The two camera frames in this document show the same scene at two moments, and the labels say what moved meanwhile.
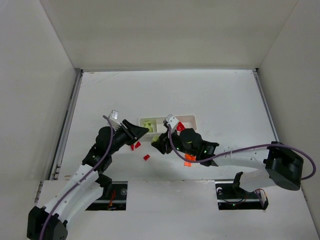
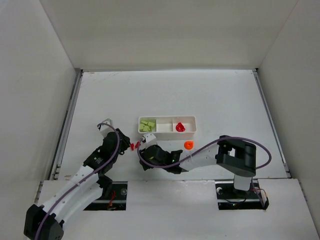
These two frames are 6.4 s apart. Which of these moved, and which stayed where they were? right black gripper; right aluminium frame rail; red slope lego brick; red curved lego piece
Moved: right black gripper
Stayed: right aluminium frame rail; red slope lego brick; red curved lego piece
